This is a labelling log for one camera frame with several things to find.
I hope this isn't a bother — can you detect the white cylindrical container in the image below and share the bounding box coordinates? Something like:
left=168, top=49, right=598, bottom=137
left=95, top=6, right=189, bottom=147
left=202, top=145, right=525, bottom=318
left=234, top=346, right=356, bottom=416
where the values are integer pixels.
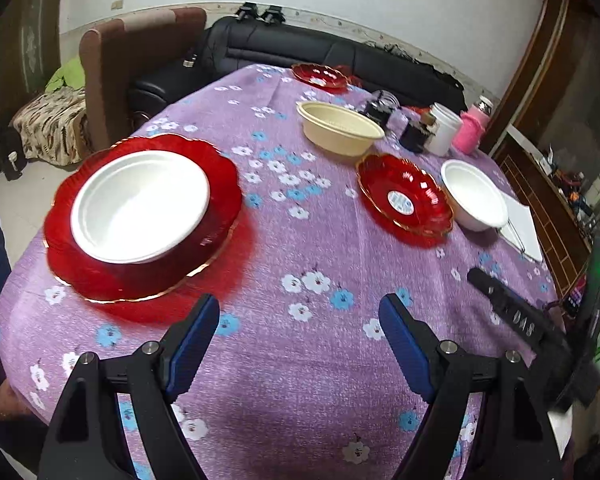
left=426, top=102, right=463, bottom=157

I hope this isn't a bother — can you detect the green cloth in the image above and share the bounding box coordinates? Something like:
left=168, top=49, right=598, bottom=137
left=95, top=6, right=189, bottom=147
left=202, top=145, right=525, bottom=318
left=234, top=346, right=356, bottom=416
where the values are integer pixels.
left=45, top=57, right=86, bottom=93

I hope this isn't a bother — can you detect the pink bottle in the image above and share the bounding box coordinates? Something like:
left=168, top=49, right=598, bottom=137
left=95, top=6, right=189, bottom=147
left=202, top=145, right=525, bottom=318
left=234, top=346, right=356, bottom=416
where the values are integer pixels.
left=452, top=97, right=493, bottom=155

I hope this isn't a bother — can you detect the black bag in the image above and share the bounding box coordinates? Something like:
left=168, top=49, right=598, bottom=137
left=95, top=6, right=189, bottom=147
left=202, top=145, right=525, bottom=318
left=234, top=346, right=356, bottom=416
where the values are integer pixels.
left=0, top=127, right=28, bottom=181

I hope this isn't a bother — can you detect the white folded paper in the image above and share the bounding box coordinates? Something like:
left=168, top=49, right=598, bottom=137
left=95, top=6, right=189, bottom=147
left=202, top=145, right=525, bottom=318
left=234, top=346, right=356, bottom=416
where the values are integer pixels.
left=497, top=192, right=545, bottom=263

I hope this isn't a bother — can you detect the dark small jar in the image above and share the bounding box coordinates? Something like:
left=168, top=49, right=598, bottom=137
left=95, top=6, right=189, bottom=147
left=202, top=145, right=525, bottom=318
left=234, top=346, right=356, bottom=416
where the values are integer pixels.
left=400, top=110, right=438, bottom=153

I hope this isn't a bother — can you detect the small red plate with sticker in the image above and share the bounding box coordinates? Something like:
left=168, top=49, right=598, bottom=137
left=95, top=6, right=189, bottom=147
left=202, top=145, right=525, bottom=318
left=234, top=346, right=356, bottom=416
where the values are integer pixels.
left=356, top=154, right=454, bottom=237

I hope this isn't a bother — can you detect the large red glass plate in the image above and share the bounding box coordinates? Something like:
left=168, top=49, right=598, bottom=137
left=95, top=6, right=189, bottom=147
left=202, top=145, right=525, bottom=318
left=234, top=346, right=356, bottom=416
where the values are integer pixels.
left=44, top=133, right=244, bottom=304

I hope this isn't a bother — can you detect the wooden side cabinet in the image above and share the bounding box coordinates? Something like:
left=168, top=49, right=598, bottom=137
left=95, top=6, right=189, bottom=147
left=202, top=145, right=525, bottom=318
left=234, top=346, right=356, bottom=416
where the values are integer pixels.
left=495, top=130, right=600, bottom=301

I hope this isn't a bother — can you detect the cream paper bowl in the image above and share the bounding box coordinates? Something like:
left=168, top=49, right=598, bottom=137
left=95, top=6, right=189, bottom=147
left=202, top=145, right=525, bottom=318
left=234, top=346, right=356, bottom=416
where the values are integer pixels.
left=296, top=101, right=386, bottom=157

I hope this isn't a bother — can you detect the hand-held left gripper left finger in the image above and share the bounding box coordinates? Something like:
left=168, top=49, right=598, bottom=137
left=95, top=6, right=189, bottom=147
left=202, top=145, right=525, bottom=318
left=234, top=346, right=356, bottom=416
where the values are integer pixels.
left=39, top=294, right=221, bottom=480

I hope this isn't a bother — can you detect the patterned brown blanket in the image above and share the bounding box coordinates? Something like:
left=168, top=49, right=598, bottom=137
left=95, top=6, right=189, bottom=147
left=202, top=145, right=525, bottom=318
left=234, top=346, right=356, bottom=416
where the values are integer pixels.
left=11, top=87, right=88, bottom=166

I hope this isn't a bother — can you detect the black glass teapot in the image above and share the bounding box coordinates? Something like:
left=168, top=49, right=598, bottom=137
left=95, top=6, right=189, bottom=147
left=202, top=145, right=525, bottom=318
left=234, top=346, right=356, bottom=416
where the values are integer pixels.
left=362, top=90, right=398, bottom=126

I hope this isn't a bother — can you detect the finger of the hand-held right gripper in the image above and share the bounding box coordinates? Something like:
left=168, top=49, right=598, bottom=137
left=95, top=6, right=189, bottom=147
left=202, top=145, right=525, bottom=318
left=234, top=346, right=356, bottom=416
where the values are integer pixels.
left=467, top=267, right=573, bottom=361

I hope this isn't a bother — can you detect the red scalloped glass plate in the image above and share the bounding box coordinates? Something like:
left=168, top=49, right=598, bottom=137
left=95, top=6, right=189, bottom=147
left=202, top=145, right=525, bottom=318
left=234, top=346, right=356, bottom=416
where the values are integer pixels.
left=291, top=62, right=351, bottom=92

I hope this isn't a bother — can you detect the brown armchair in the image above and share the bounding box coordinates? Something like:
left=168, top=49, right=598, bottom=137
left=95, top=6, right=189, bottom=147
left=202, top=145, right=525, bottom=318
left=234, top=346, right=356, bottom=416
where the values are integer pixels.
left=78, top=7, right=207, bottom=153

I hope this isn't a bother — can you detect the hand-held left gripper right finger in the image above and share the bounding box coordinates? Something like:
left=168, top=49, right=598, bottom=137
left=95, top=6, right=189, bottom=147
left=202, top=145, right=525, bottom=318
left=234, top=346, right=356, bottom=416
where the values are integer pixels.
left=378, top=294, right=563, bottom=480

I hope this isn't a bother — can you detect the black leather sofa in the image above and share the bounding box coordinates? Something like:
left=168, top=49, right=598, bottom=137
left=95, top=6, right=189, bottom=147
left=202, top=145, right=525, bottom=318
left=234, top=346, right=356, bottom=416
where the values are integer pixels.
left=130, top=16, right=468, bottom=121

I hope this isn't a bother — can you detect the purple floral tablecloth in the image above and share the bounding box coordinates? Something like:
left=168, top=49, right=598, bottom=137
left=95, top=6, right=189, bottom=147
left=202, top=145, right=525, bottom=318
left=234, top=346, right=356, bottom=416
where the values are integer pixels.
left=0, top=62, right=561, bottom=480

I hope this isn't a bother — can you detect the white paper bowl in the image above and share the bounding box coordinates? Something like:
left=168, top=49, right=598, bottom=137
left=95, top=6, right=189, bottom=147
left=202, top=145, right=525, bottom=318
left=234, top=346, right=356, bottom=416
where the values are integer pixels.
left=440, top=159, right=510, bottom=232
left=70, top=150, right=211, bottom=264

